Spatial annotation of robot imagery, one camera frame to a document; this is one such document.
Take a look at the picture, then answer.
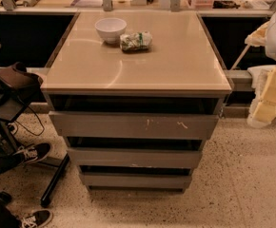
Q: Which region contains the black sneaker upper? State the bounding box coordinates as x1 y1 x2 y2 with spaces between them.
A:
14 142 51 164

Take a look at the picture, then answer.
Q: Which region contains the grey bottom drawer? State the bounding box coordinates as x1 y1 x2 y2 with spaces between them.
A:
79 173 191 189

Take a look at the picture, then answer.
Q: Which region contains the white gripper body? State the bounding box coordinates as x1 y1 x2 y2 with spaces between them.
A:
245 22 269 47

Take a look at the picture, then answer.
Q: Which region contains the grey top drawer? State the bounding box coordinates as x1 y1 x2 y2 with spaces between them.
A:
49 111 218 140

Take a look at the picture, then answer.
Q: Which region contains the grey drawer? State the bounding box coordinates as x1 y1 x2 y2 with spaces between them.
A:
79 173 191 189
67 148 202 168
49 111 218 140

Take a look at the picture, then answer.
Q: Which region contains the white dustpan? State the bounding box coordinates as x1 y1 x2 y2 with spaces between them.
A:
247 65 274 89

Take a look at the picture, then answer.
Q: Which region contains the black sneaker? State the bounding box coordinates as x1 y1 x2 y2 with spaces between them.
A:
19 209 53 228
14 142 51 164

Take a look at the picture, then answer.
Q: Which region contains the black sneaker lower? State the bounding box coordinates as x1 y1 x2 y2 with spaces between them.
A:
19 209 53 228

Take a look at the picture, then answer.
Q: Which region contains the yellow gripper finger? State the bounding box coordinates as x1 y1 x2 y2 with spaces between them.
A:
246 66 276 128

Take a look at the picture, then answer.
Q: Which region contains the brown VR headset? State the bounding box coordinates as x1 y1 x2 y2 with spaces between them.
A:
0 63 41 101

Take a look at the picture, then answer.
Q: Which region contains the green white snack bag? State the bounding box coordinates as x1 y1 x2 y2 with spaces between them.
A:
120 31 152 51

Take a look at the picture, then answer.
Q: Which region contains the white broom handle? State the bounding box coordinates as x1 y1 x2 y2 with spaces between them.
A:
230 45 250 70

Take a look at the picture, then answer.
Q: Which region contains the black rolling stand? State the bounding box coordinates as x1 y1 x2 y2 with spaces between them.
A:
0 41 70 208

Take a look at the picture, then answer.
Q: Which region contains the white bowl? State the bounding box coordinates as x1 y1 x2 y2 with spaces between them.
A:
94 18 127 44

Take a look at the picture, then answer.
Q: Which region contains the grey drawer cabinet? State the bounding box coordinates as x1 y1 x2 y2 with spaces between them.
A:
40 10 233 195

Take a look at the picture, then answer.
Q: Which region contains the grey middle drawer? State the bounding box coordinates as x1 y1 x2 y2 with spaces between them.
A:
67 148 202 168

